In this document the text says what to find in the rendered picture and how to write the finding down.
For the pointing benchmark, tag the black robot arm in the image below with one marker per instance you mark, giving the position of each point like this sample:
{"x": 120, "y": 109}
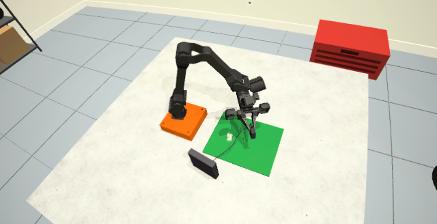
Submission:
{"x": 233, "y": 78}

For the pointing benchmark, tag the black cooling fan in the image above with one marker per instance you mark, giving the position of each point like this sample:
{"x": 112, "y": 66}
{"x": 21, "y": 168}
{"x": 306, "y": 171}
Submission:
{"x": 203, "y": 163}

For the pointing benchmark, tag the green circuit board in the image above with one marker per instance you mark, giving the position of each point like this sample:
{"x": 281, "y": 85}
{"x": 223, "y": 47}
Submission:
{"x": 256, "y": 155}

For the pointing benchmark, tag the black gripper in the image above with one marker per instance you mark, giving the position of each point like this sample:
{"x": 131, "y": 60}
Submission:
{"x": 262, "y": 108}

